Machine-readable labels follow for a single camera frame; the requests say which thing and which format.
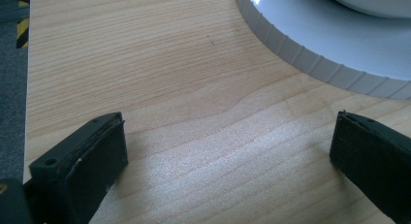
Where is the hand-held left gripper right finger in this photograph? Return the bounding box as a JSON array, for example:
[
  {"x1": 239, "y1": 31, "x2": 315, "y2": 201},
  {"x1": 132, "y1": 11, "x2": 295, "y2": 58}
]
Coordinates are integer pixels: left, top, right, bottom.
[{"x1": 329, "y1": 110, "x2": 411, "y2": 224}]

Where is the white bowl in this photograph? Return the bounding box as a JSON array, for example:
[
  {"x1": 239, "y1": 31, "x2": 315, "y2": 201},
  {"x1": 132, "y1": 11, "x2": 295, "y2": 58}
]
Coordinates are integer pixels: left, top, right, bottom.
[{"x1": 324, "y1": 0, "x2": 411, "y2": 19}]

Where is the yellow black hazard tape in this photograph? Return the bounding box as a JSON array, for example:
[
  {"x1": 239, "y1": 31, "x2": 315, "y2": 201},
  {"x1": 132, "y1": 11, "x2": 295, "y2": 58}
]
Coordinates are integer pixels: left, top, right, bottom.
[{"x1": 16, "y1": 0, "x2": 31, "y2": 49}]

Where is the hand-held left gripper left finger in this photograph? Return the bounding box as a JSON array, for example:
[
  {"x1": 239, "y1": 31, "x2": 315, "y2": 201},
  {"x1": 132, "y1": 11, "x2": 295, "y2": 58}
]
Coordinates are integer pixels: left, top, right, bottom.
[{"x1": 28, "y1": 112, "x2": 129, "y2": 224}]

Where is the round white ribbed tray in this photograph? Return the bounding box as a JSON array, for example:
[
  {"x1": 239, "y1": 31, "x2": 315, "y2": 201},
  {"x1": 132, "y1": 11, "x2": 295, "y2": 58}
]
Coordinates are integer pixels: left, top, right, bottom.
[{"x1": 235, "y1": 0, "x2": 411, "y2": 101}]

